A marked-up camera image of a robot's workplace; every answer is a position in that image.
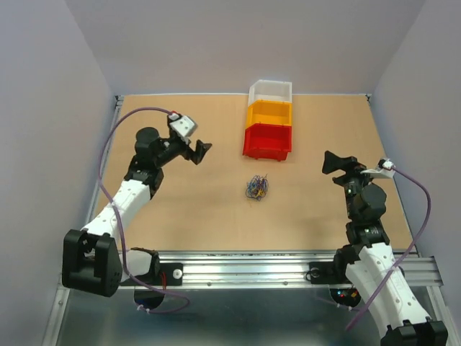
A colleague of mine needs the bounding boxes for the white plastic bin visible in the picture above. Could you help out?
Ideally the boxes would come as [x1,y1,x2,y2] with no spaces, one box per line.
[248,79,292,106]

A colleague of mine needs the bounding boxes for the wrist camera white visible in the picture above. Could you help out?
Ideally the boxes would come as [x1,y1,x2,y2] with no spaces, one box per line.
[361,158,395,179]
[168,112,198,144]

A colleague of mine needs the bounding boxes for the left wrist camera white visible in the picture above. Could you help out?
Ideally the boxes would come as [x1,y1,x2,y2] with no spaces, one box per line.
[168,112,198,144]

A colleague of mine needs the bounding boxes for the yellow plastic bin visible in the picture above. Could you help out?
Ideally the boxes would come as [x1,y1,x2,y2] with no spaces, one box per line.
[246,99,292,128]

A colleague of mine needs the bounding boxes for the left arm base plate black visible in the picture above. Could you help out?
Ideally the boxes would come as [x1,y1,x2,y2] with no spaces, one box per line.
[135,261,184,288]

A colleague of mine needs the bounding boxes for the aluminium frame rail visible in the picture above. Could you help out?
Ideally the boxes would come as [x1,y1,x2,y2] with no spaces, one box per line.
[59,251,446,290]

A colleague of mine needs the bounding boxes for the thin coloured wires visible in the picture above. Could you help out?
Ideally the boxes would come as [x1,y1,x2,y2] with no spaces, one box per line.
[243,173,271,201]

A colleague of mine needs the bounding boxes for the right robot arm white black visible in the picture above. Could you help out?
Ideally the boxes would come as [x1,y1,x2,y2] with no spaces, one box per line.
[322,151,448,345]

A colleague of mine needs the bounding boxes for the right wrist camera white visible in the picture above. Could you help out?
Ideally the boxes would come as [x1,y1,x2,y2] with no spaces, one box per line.
[361,158,395,179]

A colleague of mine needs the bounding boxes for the red plastic bin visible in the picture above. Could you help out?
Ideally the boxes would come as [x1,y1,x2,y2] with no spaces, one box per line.
[242,123,292,161]

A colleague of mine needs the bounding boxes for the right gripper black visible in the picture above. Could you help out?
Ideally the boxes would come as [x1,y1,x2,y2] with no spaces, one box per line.
[321,150,379,219]

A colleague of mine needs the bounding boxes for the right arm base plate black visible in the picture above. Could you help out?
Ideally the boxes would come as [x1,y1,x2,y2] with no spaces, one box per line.
[304,261,373,286]

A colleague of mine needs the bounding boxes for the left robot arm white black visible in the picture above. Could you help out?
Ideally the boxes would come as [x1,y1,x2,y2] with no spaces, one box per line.
[62,127,212,297]

